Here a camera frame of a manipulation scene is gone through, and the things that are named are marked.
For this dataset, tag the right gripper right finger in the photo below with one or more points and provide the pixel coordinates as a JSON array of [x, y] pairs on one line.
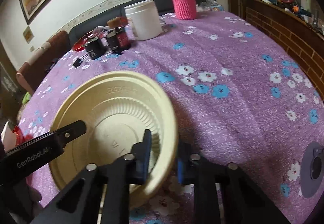
[[223, 193]]

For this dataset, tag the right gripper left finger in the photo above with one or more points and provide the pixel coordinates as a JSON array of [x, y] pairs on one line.
[[101, 194]]

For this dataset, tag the red gold-rimmed plate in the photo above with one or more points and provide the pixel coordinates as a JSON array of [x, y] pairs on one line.
[[20, 138]]

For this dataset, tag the cream plastic bowl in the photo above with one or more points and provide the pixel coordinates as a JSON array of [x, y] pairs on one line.
[[117, 107]]

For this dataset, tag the brown armchair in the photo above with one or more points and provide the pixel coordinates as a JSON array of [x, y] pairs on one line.
[[33, 72]]

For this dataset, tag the purple floral tablecloth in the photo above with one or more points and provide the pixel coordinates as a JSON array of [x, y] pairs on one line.
[[237, 96]]

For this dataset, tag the far red plate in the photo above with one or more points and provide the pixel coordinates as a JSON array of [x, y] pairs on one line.
[[79, 45]]

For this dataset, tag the small black jar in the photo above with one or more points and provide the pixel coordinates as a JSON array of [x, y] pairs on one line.
[[94, 48]]

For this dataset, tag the wooden sideboard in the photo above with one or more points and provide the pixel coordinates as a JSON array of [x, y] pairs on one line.
[[298, 39]]

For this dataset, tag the white plastic jar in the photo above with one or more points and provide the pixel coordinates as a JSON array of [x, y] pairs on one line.
[[144, 20]]

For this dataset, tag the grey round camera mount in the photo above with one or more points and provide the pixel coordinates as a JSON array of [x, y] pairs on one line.
[[311, 172]]

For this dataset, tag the small wall plaque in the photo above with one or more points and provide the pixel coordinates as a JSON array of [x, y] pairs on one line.
[[28, 34]]

